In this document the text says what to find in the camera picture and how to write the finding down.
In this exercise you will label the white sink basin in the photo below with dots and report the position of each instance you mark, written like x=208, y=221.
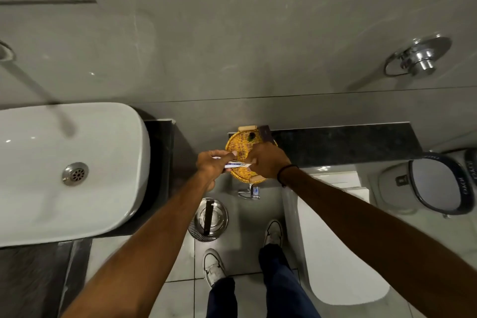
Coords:
x=56, y=194

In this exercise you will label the person's right trouser leg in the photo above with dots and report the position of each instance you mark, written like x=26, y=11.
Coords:
x=283, y=284

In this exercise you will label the person's trouser leg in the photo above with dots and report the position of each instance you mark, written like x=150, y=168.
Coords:
x=283, y=284
x=221, y=299

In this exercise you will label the person's left hand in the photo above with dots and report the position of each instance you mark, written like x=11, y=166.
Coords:
x=209, y=168

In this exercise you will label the chrome angle valve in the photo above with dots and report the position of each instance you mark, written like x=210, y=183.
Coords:
x=253, y=191

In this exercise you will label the person's right white shoe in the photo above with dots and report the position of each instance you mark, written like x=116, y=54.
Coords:
x=274, y=234

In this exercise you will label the white toilet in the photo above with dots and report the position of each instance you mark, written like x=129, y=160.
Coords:
x=335, y=254

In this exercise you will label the person's right thumb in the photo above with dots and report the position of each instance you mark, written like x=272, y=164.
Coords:
x=251, y=161

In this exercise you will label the person's white shoe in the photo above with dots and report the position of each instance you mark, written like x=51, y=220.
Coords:
x=213, y=266
x=274, y=234

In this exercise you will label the person's right hand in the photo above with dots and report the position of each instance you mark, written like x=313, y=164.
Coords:
x=269, y=161

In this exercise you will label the steel sink drain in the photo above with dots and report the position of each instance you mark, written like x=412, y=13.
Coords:
x=75, y=174

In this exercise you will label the dark granite ledge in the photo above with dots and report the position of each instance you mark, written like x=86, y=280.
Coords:
x=346, y=144

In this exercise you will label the person's left trouser leg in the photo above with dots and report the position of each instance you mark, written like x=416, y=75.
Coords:
x=221, y=299

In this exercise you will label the person's right forearm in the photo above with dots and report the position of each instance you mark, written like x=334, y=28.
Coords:
x=372, y=232

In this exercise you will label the black wristband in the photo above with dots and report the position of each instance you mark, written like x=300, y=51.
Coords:
x=287, y=169

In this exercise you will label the beige soap bar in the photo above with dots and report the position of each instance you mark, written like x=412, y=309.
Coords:
x=247, y=128

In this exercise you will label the yellow wicker tray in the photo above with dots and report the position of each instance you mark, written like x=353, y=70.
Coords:
x=240, y=142

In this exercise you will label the person's left white shoe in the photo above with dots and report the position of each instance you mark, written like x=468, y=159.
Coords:
x=213, y=266

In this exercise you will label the small white tube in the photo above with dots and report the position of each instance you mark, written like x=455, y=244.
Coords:
x=238, y=165

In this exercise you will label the person's left thumb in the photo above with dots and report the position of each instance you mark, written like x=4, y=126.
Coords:
x=226, y=155

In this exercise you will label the person's left forearm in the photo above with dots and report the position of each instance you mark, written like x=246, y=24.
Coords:
x=149, y=254

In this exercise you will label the dark brown packet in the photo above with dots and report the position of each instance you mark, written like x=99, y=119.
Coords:
x=266, y=134

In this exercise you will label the steel pedal bin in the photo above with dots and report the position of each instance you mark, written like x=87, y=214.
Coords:
x=218, y=222

